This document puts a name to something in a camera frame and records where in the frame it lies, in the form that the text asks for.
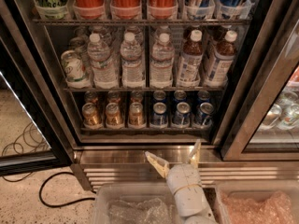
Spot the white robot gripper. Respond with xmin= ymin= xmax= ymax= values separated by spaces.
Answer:
xmin=145 ymin=140 xmax=208 ymax=217

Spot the blue pepsi can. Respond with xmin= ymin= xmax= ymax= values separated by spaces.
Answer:
xmin=153 ymin=91 xmax=166 ymax=104
xmin=197 ymin=90 xmax=210 ymax=104
xmin=173 ymin=91 xmax=187 ymax=104
xmin=150 ymin=103 xmax=168 ymax=128
xmin=172 ymin=102 xmax=191 ymax=128
xmin=193 ymin=102 xmax=214 ymax=128

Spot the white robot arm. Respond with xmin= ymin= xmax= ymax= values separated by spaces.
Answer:
xmin=145 ymin=140 xmax=218 ymax=224

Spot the gold can front right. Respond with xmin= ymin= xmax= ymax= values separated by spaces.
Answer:
xmin=128 ymin=102 xmax=146 ymax=128

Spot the gold can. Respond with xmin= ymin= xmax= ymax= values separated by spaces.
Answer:
xmin=130 ymin=91 xmax=144 ymax=104
xmin=128 ymin=102 xmax=146 ymax=128
xmin=82 ymin=103 xmax=102 ymax=129
xmin=84 ymin=91 xmax=99 ymax=105
xmin=106 ymin=103 xmax=123 ymax=129
xmin=107 ymin=91 xmax=121 ymax=105

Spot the gold can front middle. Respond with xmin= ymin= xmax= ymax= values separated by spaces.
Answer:
xmin=106 ymin=103 xmax=123 ymax=129

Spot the gold can back right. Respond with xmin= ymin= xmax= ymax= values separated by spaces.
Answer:
xmin=130 ymin=91 xmax=144 ymax=104

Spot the steel fridge base grille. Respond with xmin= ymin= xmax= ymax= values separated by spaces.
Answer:
xmin=71 ymin=147 xmax=299 ymax=190

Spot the gold can back middle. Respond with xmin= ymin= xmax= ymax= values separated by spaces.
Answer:
xmin=107 ymin=91 xmax=121 ymax=105

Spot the gold can front left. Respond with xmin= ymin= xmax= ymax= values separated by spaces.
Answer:
xmin=82 ymin=103 xmax=102 ymax=129

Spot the gold can back left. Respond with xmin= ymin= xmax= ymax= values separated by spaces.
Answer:
xmin=84 ymin=91 xmax=99 ymax=105

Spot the green white soda can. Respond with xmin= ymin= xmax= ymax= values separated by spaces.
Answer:
xmin=61 ymin=50 xmax=91 ymax=89

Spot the open glass fridge door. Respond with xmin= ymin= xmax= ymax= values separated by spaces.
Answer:
xmin=0 ymin=45 xmax=70 ymax=182

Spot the blue red can left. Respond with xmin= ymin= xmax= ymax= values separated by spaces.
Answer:
xmin=182 ymin=0 xmax=215 ymax=21

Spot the red coca-cola can right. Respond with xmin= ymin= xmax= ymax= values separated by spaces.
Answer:
xmin=147 ymin=0 xmax=177 ymax=20

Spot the red coca-cola can middle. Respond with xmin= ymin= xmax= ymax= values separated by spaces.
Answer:
xmin=111 ymin=0 xmax=141 ymax=20

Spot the clear plastic bin right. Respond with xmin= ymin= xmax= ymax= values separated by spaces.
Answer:
xmin=215 ymin=180 xmax=299 ymax=224

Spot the clear plastic bin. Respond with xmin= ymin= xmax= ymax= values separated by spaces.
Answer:
xmin=91 ymin=182 xmax=183 ymax=224
xmin=215 ymin=180 xmax=299 ymax=224

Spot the clear plastic bin left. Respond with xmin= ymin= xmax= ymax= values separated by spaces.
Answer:
xmin=91 ymin=182 xmax=183 ymax=224

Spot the brown tea bottle left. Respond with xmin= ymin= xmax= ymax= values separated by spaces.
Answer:
xmin=177 ymin=30 xmax=203 ymax=87

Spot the brown tea bottle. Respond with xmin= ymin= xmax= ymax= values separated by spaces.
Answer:
xmin=204 ymin=30 xmax=237 ymax=87
xmin=177 ymin=30 xmax=203 ymax=87

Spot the clear water bottle middle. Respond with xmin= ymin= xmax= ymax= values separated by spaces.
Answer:
xmin=121 ymin=32 xmax=145 ymax=88

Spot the clear water bottle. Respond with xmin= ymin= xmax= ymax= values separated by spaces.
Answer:
xmin=121 ymin=32 xmax=145 ymax=88
xmin=149 ymin=33 xmax=175 ymax=88
xmin=87 ymin=34 xmax=118 ymax=89

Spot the clear water bottle right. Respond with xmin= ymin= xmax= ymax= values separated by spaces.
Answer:
xmin=149 ymin=33 xmax=175 ymax=88

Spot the brown tea bottle right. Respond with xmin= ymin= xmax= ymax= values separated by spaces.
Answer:
xmin=204 ymin=30 xmax=237 ymax=87

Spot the clear water bottle left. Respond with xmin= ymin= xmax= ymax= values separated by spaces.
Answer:
xmin=87 ymin=34 xmax=118 ymax=89

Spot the black power cable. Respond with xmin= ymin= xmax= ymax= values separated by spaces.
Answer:
xmin=2 ymin=171 xmax=97 ymax=209

